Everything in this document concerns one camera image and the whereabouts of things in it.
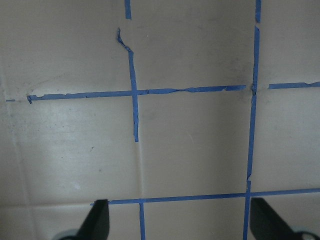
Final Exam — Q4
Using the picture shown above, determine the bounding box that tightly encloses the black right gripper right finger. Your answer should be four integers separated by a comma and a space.
249, 197, 300, 240

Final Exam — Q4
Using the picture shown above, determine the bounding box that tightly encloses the brown paper table cover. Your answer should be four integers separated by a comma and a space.
0, 0, 320, 240

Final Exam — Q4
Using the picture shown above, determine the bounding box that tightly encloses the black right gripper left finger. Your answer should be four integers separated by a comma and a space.
76, 199, 110, 240

